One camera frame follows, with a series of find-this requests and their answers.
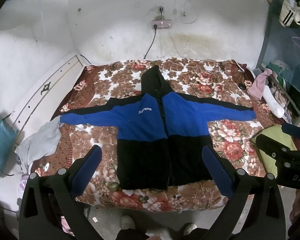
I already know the right white shoe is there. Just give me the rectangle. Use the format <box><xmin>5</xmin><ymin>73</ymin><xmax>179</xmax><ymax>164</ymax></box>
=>
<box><xmin>183</xmin><ymin>223</ymin><xmax>197</xmax><ymax>236</ymax></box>

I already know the white striped hanging bag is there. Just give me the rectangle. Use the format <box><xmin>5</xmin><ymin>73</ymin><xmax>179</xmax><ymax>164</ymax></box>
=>
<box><xmin>279</xmin><ymin>0</ymin><xmax>300</xmax><ymax>27</ymax></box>

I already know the blue and black hooded jacket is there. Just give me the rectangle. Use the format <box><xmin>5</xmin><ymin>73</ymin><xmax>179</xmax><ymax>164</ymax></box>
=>
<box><xmin>61</xmin><ymin>66</ymin><xmax>256</xmax><ymax>190</ymax></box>

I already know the black power cable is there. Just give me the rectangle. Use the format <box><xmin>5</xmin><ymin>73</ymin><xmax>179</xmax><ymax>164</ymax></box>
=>
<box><xmin>143</xmin><ymin>28</ymin><xmax>158</xmax><ymax>60</ymax></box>

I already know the floral brown bed blanket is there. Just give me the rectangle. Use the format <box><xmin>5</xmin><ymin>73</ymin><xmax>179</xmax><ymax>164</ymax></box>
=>
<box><xmin>30</xmin><ymin>57</ymin><xmax>288</xmax><ymax>212</ymax></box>

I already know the left white shoe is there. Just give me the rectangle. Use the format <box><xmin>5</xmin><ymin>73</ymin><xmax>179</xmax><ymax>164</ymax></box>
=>
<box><xmin>120</xmin><ymin>215</ymin><xmax>136</xmax><ymax>230</ymax></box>

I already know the white folded garment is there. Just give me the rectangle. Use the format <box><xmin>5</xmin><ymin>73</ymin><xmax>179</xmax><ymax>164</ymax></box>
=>
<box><xmin>263</xmin><ymin>85</ymin><xmax>285</xmax><ymax>118</ymax></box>

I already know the white wooden headboard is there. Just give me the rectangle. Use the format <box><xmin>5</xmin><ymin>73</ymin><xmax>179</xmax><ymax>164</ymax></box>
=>
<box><xmin>7</xmin><ymin>51</ymin><xmax>88</xmax><ymax>145</ymax></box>

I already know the yellow green cloth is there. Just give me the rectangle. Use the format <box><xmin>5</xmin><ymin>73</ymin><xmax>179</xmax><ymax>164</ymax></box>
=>
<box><xmin>250</xmin><ymin>124</ymin><xmax>297</xmax><ymax>178</ymax></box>

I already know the pink cloth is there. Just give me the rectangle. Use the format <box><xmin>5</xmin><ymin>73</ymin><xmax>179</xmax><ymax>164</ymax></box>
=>
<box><xmin>248</xmin><ymin>68</ymin><xmax>273</xmax><ymax>100</ymax></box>

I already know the white wall power strip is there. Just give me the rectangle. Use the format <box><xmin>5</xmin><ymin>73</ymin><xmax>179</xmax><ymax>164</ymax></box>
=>
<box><xmin>151</xmin><ymin>20</ymin><xmax>173</xmax><ymax>30</ymax></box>

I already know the grey white cloth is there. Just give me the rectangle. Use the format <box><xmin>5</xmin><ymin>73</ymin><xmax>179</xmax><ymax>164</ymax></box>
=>
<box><xmin>15</xmin><ymin>115</ymin><xmax>62</xmax><ymax>174</ymax></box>

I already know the white shoe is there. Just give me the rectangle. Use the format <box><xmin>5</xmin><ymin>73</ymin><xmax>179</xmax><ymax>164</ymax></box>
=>
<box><xmin>183</xmin><ymin>223</ymin><xmax>197</xmax><ymax>236</ymax></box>
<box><xmin>120</xmin><ymin>215</ymin><xmax>136</xmax><ymax>230</ymax></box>

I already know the small black oval object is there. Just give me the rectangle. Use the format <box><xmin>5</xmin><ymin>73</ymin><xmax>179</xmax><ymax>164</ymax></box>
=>
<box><xmin>238</xmin><ymin>83</ymin><xmax>247</xmax><ymax>90</ymax></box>

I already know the teal plastic bag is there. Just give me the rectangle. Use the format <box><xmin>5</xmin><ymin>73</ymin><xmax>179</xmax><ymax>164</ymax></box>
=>
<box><xmin>0</xmin><ymin>109</ymin><xmax>18</xmax><ymax>178</ymax></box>

